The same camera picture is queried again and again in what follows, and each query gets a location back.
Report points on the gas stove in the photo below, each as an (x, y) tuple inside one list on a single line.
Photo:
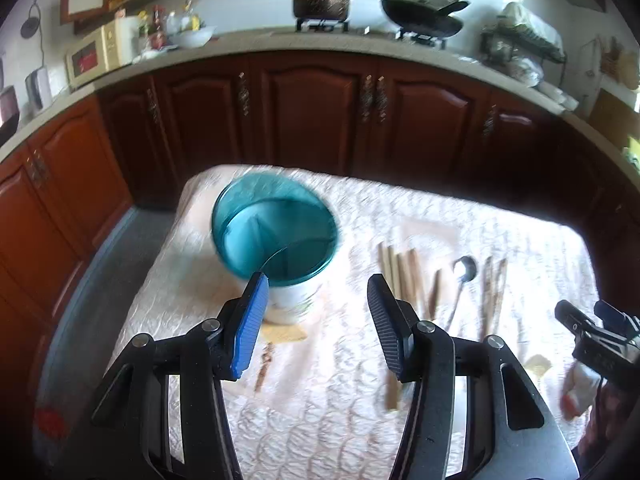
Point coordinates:
[(343, 28)]

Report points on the cream microwave oven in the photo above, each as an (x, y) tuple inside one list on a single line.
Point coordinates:
[(110, 47)]

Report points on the yellow oil bottle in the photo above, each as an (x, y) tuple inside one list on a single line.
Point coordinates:
[(189, 20)]

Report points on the black dish rack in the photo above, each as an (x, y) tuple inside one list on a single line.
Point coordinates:
[(501, 42)]

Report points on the red sauce bottle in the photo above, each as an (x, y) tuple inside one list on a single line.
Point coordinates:
[(157, 33)]

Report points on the metal spoon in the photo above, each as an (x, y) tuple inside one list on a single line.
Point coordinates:
[(465, 270)]

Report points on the silver kettle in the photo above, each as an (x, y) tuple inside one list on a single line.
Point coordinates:
[(38, 90)]

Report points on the wooden coaster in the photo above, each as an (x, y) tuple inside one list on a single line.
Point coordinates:
[(282, 334)]

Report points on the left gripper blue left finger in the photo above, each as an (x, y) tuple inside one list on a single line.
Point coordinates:
[(245, 323)]

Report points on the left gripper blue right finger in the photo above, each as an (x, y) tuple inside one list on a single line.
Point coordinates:
[(404, 320)]

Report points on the floral white utensil holder cup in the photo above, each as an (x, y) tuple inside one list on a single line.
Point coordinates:
[(272, 224)]

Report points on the wooden cutting board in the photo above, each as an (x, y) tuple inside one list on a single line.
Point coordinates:
[(614, 119)]

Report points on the quilted white table cover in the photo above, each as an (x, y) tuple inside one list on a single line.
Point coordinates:
[(320, 413)]

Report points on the white bowl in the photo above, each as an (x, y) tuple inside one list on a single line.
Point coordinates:
[(193, 39)]

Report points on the right gloved hand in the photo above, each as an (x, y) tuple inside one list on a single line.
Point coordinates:
[(580, 388)]

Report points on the black wok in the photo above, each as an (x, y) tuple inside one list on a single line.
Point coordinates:
[(421, 20)]

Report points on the speckled cooking pot with lid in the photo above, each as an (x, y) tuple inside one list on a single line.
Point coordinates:
[(321, 10)]

